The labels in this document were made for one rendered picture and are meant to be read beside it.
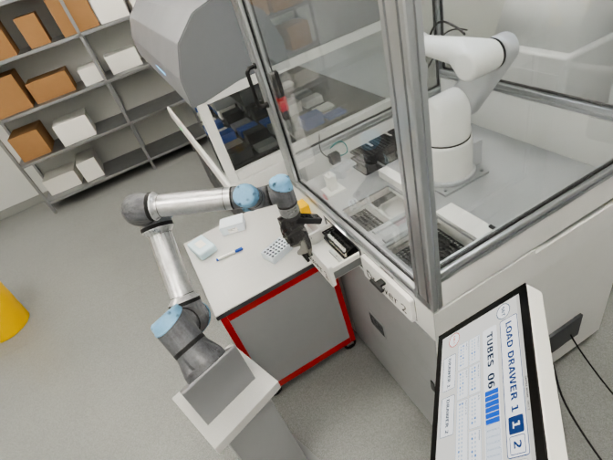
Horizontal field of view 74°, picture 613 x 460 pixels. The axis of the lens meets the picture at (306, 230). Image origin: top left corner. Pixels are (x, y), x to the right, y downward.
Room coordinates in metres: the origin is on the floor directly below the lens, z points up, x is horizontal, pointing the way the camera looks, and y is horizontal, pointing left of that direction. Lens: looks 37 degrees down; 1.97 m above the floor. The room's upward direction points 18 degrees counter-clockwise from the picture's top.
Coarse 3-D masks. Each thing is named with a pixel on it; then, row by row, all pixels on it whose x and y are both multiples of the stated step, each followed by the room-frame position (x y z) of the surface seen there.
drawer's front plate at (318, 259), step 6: (312, 246) 1.25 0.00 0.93; (312, 252) 1.23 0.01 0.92; (318, 252) 1.21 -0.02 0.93; (312, 258) 1.25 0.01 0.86; (318, 258) 1.17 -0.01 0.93; (324, 258) 1.16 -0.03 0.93; (318, 264) 1.19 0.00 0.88; (324, 264) 1.13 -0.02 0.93; (318, 270) 1.22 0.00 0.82; (324, 270) 1.15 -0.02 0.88; (330, 270) 1.11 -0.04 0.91; (324, 276) 1.17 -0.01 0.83; (330, 276) 1.10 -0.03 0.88; (330, 282) 1.12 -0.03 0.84; (336, 282) 1.11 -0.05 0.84
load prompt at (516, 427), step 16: (512, 320) 0.51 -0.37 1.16; (512, 336) 0.48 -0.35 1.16; (512, 352) 0.44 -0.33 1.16; (512, 368) 0.41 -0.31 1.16; (512, 384) 0.39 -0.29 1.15; (512, 400) 0.36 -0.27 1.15; (512, 416) 0.33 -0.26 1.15; (512, 432) 0.31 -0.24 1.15; (512, 448) 0.28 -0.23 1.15; (528, 448) 0.27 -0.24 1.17
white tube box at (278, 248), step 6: (276, 240) 1.53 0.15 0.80; (282, 240) 1.52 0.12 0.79; (270, 246) 1.51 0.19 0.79; (276, 246) 1.49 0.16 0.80; (282, 246) 1.47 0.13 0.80; (288, 246) 1.47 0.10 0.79; (264, 252) 1.48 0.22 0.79; (270, 252) 1.46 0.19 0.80; (276, 252) 1.45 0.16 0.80; (282, 252) 1.45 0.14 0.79; (270, 258) 1.43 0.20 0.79; (276, 258) 1.43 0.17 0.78
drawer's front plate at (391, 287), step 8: (360, 256) 1.11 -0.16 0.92; (368, 264) 1.07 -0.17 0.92; (368, 272) 1.08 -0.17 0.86; (376, 272) 1.02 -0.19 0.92; (384, 272) 0.99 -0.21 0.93; (376, 280) 1.03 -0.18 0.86; (384, 280) 0.97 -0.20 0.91; (392, 280) 0.95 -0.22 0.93; (392, 288) 0.93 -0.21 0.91; (400, 288) 0.90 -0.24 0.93; (392, 296) 0.93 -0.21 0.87; (400, 296) 0.88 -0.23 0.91; (408, 296) 0.86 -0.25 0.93; (400, 304) 0.89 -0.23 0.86; (408, 304) 0.85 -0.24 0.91; (408, 312) 0.85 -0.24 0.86
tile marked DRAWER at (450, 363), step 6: (444, 360) 0.58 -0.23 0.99; (450, 360) 0.56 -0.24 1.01; (444, 366) 0.56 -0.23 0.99; (450, 366) 0.54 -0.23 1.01; (444, 372) 0.54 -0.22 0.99; (450, 372) 0.53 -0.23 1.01; (444, 378) 0.53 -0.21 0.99; (450, 378) 0.52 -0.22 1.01; (444, 384) 0.51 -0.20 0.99; (450, 384) 0.50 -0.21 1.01; (444, 390) 0.50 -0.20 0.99
